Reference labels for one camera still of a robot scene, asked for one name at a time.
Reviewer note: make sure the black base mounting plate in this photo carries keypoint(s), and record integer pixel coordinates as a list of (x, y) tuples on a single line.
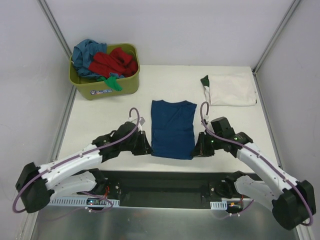
[(171, 190)]

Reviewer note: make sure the light blue t-shirt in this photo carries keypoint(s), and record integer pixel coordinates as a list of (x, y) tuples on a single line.
[(82, 57)]

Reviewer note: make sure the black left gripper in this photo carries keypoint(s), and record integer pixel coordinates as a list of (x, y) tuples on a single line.
[(139, 143)]

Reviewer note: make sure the right aluminium frame post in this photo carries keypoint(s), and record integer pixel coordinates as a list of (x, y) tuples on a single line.
[(277, 33)]

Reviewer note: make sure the red t-shirt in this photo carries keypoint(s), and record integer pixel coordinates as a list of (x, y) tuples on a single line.
[(116, 62)]

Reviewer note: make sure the green t-shirt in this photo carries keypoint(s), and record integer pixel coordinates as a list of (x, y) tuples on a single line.
[(111, 82)]

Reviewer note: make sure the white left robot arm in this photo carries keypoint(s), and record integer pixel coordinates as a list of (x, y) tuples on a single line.
[(38, 185)]

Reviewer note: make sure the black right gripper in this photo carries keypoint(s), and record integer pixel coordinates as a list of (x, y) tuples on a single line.
[(204, 144)]

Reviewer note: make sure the left aluminium frame post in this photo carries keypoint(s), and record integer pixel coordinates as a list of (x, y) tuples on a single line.
[(55, 26)]

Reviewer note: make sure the aluminium frame post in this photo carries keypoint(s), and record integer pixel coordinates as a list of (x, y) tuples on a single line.
[(55, 26), (277, 33)]

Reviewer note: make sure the olive green plastic bin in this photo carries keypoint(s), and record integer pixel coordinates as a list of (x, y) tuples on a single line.
[(91, 89)]

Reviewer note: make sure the white folded t-shirt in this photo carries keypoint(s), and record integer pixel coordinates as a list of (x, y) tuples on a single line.
[(234, 90)]

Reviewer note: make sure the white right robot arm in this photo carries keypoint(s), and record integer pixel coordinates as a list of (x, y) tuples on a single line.
[(291, 201)]

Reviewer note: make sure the dark blue printed t-shirt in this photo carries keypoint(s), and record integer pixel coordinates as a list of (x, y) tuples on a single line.
[(172, 129)]

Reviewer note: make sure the white slotted cable duct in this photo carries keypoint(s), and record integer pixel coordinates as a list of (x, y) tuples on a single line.
[(83, 201)]

